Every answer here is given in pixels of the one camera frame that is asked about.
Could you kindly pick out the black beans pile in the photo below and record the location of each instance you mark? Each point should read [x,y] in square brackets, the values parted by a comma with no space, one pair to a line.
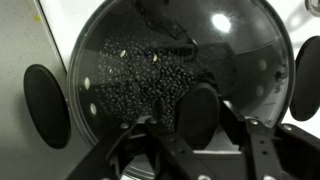
[140,83]

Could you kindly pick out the gripper left finger bluish black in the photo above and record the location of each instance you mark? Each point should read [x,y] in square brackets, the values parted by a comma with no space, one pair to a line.
[140,146]

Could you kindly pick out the large glass lid black knob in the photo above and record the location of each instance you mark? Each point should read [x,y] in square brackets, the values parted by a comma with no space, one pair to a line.
[198,113]

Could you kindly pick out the white electric stove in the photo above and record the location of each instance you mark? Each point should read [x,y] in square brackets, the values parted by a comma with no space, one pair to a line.
[66,20]

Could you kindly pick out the gripper black right finger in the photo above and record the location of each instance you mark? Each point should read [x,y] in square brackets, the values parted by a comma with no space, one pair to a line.
[266,153]

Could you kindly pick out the big black pot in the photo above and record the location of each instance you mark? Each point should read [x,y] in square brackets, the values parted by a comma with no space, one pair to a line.
[46,106]

